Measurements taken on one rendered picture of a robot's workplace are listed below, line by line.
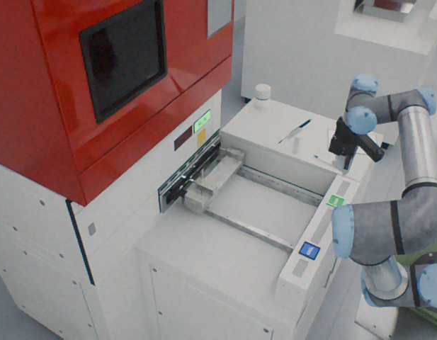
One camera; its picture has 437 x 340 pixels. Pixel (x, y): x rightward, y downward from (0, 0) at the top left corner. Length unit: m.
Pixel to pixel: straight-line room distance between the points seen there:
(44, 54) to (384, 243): 0.79
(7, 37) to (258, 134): 1.14
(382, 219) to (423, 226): 0.08
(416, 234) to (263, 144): 1.00
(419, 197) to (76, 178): 0.80
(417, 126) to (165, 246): 0.94
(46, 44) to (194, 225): 0.95
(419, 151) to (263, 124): 0.98
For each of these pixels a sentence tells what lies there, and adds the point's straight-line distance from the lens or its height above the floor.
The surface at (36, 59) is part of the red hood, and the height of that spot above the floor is 1.65.
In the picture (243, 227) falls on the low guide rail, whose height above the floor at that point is 0.85.
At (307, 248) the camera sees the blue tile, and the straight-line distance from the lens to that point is 1.44.
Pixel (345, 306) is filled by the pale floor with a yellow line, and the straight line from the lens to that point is 2.52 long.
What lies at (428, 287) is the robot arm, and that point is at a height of 1.08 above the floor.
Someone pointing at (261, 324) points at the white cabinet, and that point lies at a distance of 1.51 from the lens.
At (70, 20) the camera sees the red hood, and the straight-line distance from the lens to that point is 0.98.
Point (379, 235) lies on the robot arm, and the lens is 0.94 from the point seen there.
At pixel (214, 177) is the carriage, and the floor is 0.88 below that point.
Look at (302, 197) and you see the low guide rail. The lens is 1.78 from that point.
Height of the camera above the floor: 2.07
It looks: 41 degrees down
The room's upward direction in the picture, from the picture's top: 1 degrees clockwise
